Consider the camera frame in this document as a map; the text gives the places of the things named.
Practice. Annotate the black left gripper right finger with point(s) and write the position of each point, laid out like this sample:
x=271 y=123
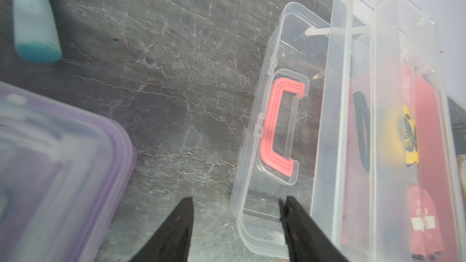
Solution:
x=306 y=242

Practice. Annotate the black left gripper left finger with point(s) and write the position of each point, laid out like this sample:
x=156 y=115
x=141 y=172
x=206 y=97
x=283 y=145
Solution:
x=172 y=240

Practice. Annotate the purple toolbox with clear lid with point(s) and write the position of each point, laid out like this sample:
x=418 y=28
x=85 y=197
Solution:
x=63 y=173

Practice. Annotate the pink toolbox with clear lid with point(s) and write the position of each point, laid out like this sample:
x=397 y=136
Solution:
x=318 y=131

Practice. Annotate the pink tape measure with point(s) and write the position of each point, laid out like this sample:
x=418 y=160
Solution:
x=426 y=239

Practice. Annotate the yellow tape measure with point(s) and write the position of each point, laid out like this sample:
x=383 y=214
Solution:
x=402 y=135

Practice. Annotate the teal garden trowel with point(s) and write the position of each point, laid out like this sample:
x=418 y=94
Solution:
x=35 y=32

